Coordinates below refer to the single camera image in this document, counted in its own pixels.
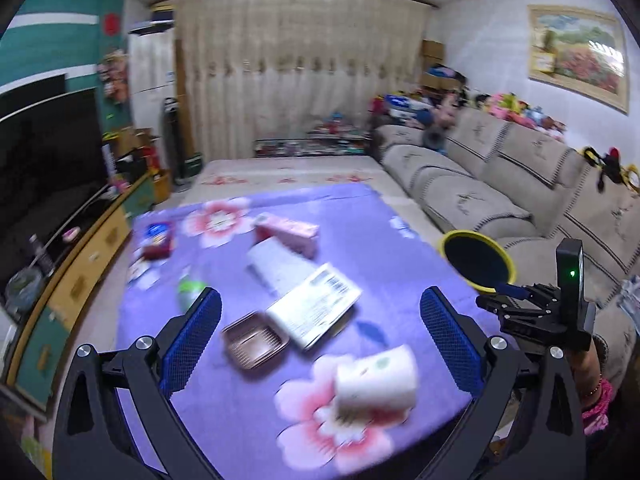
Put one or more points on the low shelf with toys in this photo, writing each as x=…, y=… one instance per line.
x=335, y=136

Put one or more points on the beige curtain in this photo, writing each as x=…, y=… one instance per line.
x=263, y=69

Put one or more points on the beige sectional sofa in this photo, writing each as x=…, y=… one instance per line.
x=527, y=191

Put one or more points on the person right hand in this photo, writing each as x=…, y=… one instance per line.
x=591, y=387

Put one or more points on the green white tube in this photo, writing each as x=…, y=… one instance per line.
x=188, y=292

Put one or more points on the brown plastic tray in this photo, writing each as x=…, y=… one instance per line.
x=254, y=340

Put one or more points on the black television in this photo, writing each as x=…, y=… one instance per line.
x=51, y=165

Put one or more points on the red blue snack bag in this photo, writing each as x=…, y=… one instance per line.
x=157, y=240

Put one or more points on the framed flower painting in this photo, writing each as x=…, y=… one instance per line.
x=579, y=50

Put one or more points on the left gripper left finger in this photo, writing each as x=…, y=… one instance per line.
x=183, y=340

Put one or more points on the yellow rimmed trash bin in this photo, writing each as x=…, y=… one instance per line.
x=478, y=259

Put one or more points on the pile of plush toys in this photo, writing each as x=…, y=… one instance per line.
x=439, y=102

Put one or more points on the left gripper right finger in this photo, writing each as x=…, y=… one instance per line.
x=459, y=341

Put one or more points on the purple floral tablecloth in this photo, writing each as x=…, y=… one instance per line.
x=321, y=367

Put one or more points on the white foam net sleeve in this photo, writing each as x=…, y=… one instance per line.
x=386, y=383

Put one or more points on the white floral bed mat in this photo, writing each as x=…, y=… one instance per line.
x=228, y=178

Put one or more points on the black tower fan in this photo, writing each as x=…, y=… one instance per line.
x=173, y=143

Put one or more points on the yellow green tv cabinet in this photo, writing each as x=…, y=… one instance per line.
x=32, y=373

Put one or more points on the black yellow plush toy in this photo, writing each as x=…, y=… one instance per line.
x=609, y=167

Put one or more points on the white labelled box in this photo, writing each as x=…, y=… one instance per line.
x=310, y=299

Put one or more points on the pink carton box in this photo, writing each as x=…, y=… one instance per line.
x=299, y=236

